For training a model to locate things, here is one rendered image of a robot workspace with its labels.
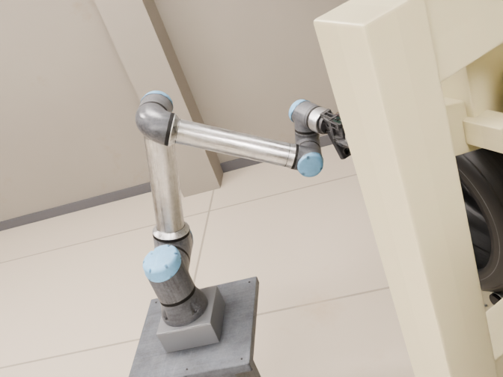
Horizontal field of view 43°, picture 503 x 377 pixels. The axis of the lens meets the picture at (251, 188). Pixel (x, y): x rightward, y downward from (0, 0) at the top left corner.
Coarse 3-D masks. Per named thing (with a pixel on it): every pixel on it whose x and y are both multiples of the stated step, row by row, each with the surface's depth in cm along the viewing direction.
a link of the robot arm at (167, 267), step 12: (156, 252) 244; (168, 252) 241; (180, 252) 247; (144, 264) 240; (156, 264) 237; (168, 264) 236; (180, 264) 240; (156, 276) 236; (168, 276) 236; (180, 276) 239; (156, 288) 240; (168, 288) 238; (180, 288) 240; (192, 288) 245; (168, 300) 241; (180, 300) 242
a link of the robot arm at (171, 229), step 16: (144, 96) 228; (160, 96) 226; (160, 144) 231; (160, 160) 234; (176, 160) 239; (160, 176) 237; (176, 176) 241; (160, 192) 241; (176, 192) 243; (160, 208) 244; (176, 208) 246; (160, 224) 249; (176, 224) 249; (160, 240) 250; (176, 240) 249; (192, 240) 264
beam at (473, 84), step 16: (496, 48) 107; (480, 64) 106; (496, 64) 108; (448, 80) 109; (464, 80) 106; (480, 80) 107; (496, 80) 109; (448, 96) 111; (464, 96) 108; (480, 96) 108; (496, 96) 110; (480, 112) 109
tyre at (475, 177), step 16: (464, 160) 152; (480, 160) 150; (496, 160) 149; (464, 176) 153; (480, 176) 150; (496, 176) 149; (464, 192) 204; (480, 192) 152; (496, 192) 149; (480, 208) 154; (496, 208) 151; (480, 224) 202; (496, 224) 153; (480, 240) 199; (496, 240) 156; (480, 256) 193; (496, 256) 159; (480, 272) 169; (496, 272) 164; (496, 288) 170
